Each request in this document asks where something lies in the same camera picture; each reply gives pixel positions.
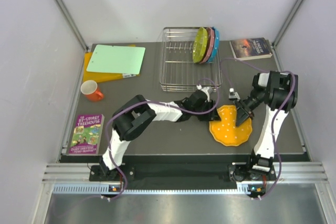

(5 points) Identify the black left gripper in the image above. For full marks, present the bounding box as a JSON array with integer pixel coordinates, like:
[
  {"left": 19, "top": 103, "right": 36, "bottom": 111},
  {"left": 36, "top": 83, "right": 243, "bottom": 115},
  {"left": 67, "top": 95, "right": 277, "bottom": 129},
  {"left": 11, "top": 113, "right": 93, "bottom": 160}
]
[{"left": 191, "top": 100, "right": 221, "bottom": 122}]

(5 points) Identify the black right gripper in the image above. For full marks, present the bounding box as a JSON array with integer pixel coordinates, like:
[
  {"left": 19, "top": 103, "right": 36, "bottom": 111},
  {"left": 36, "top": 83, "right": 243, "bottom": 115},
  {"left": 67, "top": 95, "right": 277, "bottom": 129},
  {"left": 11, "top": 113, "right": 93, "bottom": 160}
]
[{"left": 234, "top": 88, "right": 265, "bottom": 129}]

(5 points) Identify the orange polka dot plate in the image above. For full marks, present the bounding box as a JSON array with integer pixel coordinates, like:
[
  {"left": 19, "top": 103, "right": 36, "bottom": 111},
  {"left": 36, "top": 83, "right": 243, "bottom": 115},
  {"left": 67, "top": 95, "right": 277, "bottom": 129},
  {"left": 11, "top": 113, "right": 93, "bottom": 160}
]
[{"left": 209, "top": 105, "right": 253, "bottom": 146}]

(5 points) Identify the metal wire dish rack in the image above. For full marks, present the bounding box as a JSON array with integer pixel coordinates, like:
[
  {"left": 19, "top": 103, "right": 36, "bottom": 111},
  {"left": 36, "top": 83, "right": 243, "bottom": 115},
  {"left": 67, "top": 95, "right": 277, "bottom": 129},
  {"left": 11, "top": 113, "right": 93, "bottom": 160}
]
[{"left": 159, "top": 27, "right": 223, "bottom": 92}]

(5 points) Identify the green polka dot plate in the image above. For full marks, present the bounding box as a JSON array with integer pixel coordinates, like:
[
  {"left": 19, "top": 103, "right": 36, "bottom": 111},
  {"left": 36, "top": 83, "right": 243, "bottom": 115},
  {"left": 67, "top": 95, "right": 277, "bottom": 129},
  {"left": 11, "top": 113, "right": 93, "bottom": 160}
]
[{"left": 192, "top": 27, "right": 208, "bottom": 63}]

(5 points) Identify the blue polka dot plate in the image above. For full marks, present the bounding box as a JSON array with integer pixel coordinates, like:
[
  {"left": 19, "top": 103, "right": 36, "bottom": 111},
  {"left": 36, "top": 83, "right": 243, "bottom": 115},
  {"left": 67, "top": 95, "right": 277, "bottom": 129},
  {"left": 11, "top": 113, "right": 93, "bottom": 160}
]
[{"left": 206, "top": 27, "right": 220, "bottom": 63}]

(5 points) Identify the pink polka dot plate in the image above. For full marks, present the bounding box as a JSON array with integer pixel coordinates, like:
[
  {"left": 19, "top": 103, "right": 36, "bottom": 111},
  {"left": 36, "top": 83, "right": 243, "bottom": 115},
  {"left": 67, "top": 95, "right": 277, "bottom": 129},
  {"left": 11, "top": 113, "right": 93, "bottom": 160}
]
[{"left": 200, "top": 27, "right": 215, "bottom": 63}]

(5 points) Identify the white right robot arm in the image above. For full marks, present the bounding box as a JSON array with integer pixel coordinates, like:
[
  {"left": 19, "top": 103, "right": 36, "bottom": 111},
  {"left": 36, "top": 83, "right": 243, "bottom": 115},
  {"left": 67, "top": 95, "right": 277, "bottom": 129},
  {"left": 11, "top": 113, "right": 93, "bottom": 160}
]
[{"left": 229, "top": 71, "right": 299, "bottom": 180}]

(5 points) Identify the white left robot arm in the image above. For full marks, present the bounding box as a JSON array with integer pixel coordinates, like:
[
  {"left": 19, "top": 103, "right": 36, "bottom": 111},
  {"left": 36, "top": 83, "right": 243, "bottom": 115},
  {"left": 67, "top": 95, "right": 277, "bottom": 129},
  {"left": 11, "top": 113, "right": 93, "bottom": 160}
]
[{"left": 100, "top": 85, "right": 220, "bottom": 180}]

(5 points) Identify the dark cover book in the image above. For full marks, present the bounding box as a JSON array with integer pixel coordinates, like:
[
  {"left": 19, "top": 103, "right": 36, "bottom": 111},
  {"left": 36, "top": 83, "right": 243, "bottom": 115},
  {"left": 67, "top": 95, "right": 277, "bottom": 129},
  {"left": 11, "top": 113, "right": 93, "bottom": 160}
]
[{"left": 229, "top": 37, "right": 273, "bottom": 61}]

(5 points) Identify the yellow cutting board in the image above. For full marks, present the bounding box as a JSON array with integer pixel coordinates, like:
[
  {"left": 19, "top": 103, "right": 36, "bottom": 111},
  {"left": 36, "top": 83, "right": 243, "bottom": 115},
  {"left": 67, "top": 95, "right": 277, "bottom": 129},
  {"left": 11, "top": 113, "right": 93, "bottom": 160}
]
[{"left": 82, "top": 52, "right": 139, "bottom": 82}]

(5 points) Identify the mint green cutting board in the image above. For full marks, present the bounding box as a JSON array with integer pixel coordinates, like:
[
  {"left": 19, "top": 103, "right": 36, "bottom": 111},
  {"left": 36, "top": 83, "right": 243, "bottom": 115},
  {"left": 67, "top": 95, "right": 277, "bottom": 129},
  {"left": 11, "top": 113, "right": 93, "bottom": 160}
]
[{"left": 86, "top": 45, "right": 145, "bottom": 74}]

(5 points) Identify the purple treehouse book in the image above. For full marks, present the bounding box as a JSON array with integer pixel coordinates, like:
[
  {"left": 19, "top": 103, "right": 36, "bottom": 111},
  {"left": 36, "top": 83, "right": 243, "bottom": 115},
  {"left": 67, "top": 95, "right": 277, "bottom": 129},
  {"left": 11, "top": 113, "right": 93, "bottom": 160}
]
[{"left": 66, "top": 114, "right": 104, "bottom": 156}]

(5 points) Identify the orange mug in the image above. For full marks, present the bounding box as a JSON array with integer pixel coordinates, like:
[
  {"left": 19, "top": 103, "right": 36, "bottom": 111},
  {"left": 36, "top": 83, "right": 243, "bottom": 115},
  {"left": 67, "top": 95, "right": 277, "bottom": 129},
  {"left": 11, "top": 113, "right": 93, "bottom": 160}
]
[{"left": 80, "top": 80, "right": 104, "bottom": 102}]

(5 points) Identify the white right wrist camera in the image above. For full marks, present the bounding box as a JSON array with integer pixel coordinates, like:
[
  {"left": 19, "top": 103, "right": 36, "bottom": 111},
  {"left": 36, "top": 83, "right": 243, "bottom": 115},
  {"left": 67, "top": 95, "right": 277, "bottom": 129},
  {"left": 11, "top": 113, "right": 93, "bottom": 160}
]
[{"left": 228, "top": 88, "right": 240, "bottom": 101}]

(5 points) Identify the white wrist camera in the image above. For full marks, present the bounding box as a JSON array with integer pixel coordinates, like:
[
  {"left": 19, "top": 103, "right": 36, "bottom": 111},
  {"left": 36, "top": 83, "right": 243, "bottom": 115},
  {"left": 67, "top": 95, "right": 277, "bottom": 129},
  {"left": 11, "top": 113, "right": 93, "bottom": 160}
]
[
  {"left": 196, "top": 84, "right": 214, "bottom": 102},
  {"left": 228, "top": 88, "right": 240, "bottom": 101}
]

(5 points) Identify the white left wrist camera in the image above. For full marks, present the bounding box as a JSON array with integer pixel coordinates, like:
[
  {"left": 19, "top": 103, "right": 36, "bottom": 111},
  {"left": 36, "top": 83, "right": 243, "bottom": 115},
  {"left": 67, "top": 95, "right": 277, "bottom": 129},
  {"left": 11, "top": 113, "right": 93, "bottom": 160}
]
[{"left": 196, "top": 84, "right": 214, "bottom": 102}]

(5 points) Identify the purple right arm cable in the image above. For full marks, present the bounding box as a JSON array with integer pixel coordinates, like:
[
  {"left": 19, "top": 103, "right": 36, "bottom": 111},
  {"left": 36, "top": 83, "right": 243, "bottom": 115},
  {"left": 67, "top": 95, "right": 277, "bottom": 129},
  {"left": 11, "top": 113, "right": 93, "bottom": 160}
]
[{"left": 219, "top": 58, "right": 299, "bottom": 200}]

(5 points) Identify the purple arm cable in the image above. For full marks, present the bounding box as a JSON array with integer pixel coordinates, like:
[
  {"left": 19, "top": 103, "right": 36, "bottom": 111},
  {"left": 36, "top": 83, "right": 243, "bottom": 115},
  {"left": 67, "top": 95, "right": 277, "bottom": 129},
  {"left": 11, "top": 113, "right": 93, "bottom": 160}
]
[
  {"left": 104, "top": 78, "right": 221, "bottom": 201},
  {"left": 219, "top": 58, "right": 299, "bottom": 200}
]

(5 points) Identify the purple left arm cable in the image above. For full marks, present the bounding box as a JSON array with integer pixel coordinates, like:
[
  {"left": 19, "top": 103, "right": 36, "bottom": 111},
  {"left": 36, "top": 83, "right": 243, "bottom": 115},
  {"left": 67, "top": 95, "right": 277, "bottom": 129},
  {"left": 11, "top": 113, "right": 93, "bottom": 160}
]
[{"left": 104, "top": 78, "right": 221, "bottom": 201}]

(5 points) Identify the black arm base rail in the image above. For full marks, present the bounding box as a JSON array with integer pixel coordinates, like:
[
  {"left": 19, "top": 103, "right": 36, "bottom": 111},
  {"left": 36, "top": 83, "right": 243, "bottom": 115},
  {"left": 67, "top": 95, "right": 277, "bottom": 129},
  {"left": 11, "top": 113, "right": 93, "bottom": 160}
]
[{"left": 89, "top": 154, "right": 276, "bottom": 182}]

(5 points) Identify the perforated cable duct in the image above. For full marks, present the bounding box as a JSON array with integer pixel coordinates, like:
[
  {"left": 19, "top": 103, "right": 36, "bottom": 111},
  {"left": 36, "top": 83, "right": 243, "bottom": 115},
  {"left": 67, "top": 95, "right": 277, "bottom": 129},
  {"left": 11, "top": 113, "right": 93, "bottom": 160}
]
[{"left": 53, "top": 182, "right": 263, "bottom": 195}]

